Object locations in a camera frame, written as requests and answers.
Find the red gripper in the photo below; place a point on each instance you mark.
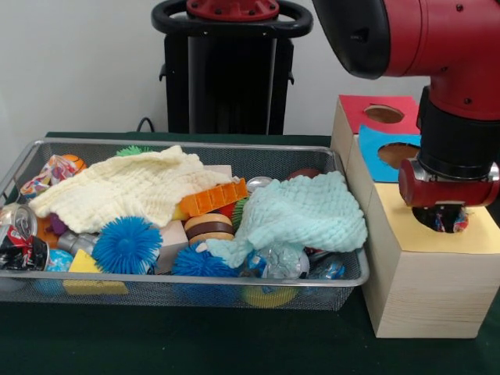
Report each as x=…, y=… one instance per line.
x=449, y=193

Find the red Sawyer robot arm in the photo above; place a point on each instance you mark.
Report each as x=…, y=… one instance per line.
x=429, y=39

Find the wooden three-hole box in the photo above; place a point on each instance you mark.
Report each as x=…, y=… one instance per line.
x=426, y=273

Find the shallow mesh bin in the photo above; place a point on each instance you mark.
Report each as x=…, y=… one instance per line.
x=273, y=164

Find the mint green waffle cloth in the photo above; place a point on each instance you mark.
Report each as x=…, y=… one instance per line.
x=304, y=211

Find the orange plastic toy block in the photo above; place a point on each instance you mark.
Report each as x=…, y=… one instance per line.
x=215, y=197

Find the toy burger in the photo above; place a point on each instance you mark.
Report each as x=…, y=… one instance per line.
x=209, y=228

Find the dark green table cloth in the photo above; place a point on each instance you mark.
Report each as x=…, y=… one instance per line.
x=234, y=343

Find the green spiky ball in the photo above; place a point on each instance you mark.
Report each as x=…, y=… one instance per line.
x=129, y=150

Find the blue spiky ball with eyes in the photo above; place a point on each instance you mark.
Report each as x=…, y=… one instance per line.
x=127, y=246

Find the cream waffle cloth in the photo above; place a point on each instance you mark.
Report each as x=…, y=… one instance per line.
x=117, y=183

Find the yellow foam wedge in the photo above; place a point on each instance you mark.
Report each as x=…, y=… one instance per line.
x=84, y=263

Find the crushed soda can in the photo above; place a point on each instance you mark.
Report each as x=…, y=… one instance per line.
x=19, y=242

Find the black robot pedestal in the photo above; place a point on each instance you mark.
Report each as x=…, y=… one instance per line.
x=230, y=78

